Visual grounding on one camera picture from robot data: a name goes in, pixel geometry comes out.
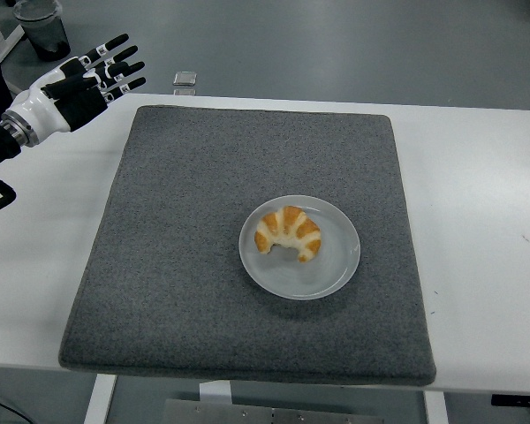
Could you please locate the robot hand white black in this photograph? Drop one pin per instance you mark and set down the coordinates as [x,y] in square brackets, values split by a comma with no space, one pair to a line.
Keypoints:
[44,108]

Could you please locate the croissant bread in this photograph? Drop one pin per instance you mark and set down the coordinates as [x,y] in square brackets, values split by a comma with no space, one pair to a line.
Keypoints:
[291,229]

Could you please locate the grey round plate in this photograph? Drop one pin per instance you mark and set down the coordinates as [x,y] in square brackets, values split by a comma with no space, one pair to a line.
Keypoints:
[331,274]

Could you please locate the grey metal plate with screws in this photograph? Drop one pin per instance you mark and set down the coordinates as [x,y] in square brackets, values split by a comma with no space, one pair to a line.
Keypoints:
[247,415]

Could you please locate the black bin with clear bag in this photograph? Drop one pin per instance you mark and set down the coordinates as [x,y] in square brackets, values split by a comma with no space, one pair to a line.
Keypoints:
[46,35]

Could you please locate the square metal floor socket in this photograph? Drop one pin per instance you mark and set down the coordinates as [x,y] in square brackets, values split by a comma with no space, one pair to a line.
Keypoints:
[184,92]
[185,78]

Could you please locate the grey felt mat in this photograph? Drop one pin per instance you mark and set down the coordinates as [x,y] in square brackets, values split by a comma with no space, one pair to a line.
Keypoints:
[181,287]

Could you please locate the white table leg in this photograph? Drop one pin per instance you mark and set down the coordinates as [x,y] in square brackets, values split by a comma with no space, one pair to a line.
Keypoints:
[99,397]
[436,408]

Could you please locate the black bar under table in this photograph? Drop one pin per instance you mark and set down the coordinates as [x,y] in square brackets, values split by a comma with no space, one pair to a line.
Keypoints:
[519,400]

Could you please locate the white metal stand frame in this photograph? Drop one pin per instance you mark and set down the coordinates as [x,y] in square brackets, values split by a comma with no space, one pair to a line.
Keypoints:
[0,42]

